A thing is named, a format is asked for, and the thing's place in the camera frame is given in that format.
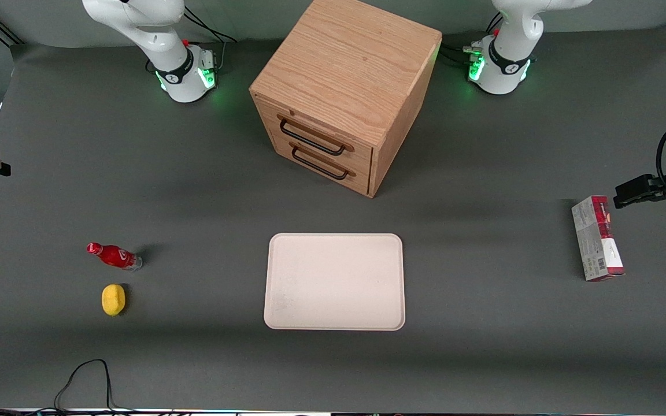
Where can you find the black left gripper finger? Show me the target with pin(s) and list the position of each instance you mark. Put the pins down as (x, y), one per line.
(636, 185)
(633, 199)

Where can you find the red coke bottle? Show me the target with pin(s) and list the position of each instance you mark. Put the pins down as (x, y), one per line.
(114, 256)

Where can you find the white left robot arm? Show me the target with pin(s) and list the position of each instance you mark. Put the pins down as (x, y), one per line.
(509, 55)

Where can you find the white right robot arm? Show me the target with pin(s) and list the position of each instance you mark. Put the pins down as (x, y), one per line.
(159, 40)

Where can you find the beige rectangular tray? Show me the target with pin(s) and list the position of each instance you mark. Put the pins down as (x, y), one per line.
(334, 281)

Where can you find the grey and red carton box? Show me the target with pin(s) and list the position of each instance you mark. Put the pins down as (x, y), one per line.
(596, 240)

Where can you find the yellow lemon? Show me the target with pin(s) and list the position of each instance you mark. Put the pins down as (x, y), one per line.
(113, 300)

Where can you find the wooden two-drawer cabinet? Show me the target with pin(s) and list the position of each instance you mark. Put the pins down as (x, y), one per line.
(344, 63)

